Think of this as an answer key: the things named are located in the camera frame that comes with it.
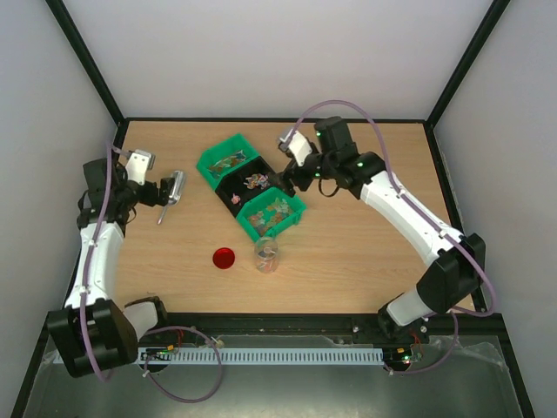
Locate green bin star candies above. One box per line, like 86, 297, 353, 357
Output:
236, 187, 306, 242

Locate metal candy scoop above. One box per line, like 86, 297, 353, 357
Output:
157, 170, 186, 225

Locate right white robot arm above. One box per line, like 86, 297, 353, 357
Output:
272, 117, 486, 341

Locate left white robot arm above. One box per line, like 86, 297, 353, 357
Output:
46, 150, 185, 380

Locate green bin wrapped candies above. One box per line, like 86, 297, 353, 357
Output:
196, 133, 259, 191

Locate black bin lollipops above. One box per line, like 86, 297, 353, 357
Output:
215, 157, 275, 218

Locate clear glass jar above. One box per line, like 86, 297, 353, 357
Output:
254, 236, 279, 273

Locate red jar lid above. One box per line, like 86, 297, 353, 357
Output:
212, 247, 236, 270

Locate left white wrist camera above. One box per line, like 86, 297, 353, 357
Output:
125, 150, 156, 185

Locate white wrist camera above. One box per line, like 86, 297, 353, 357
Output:
125, 150, 156, 185
278, 127, 312, 166

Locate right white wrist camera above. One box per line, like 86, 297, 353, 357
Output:
278, 127, 312, 166

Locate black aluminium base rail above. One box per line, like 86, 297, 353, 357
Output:
43, 311, 506, 347

